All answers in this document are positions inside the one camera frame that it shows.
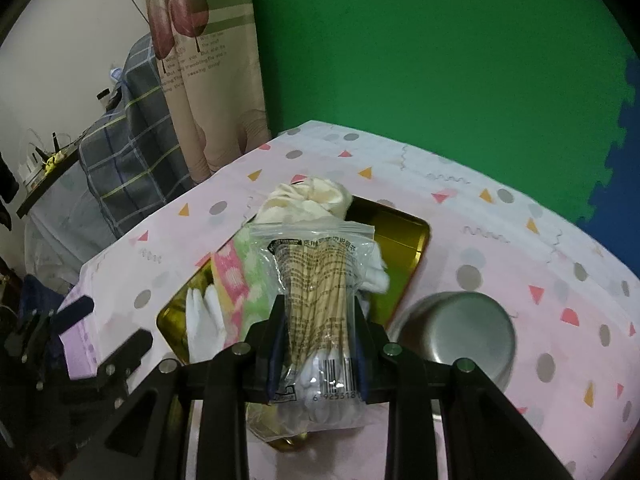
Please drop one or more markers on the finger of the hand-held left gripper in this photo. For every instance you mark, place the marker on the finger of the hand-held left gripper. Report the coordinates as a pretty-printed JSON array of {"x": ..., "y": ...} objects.
[
  {"x": 127, "y": 350},
  {"x": 75, "y": 310}
]

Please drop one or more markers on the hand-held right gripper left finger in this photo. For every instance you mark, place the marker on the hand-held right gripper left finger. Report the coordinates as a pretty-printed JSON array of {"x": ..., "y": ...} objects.
[{"x": 260, "y": 360}]

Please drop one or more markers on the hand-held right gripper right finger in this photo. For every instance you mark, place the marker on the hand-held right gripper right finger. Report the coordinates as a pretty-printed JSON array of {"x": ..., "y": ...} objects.
[{"x": 372, "y": 365}]

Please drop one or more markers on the white glove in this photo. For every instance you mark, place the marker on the white glove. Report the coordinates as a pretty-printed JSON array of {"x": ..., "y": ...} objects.
[{"x": 205, "y": 325}]

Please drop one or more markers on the pink and green cloth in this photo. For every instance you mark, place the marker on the pink and green cloth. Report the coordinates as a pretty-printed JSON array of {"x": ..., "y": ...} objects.
[{"x": 240, "y": 280}]

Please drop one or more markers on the clear bag of cotton swabs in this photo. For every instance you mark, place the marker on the clear bag of cotton swabs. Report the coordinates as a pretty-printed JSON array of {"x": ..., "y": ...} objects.
[{"x": 315, "y": 285}]

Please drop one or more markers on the gold tin box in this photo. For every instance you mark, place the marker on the gold tin box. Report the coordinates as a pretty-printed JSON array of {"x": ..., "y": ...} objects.
[{"x": 395, "y": 240}]

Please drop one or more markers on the cream cloth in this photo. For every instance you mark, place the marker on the cream cloth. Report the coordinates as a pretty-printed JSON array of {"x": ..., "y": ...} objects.
[{"x": 305, "y": 200}]

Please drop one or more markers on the steel bowl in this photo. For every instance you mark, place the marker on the steel bowl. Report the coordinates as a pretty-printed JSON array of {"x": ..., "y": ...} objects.
[{"x": 460, "y": 330}]

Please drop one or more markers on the black shelf board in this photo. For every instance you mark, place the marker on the black shelf board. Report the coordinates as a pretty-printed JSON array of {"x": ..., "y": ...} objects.
[{"x": 45, "y": 187}]

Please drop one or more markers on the small yellow object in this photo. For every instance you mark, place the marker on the small yellow object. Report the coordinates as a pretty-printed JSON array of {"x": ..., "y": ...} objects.
[{"x": 52, "y": 161}]

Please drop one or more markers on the blue plaid cloth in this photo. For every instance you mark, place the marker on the blue plaid cloth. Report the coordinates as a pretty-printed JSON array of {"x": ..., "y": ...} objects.
[{"x": 130, "y": 160}]

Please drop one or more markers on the printed poster board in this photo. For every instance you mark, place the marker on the printed poster board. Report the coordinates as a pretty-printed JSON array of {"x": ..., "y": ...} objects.
[{"x": 215, "y": 85}]

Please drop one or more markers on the green foam mat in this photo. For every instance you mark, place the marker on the green foam mat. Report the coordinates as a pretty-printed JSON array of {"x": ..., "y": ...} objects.
[{"x": 425, "y": 60}]

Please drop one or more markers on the blue foam mat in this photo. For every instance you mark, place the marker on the blue foam mat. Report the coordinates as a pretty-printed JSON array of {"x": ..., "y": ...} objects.
[{"x": 625, "y": 185}]

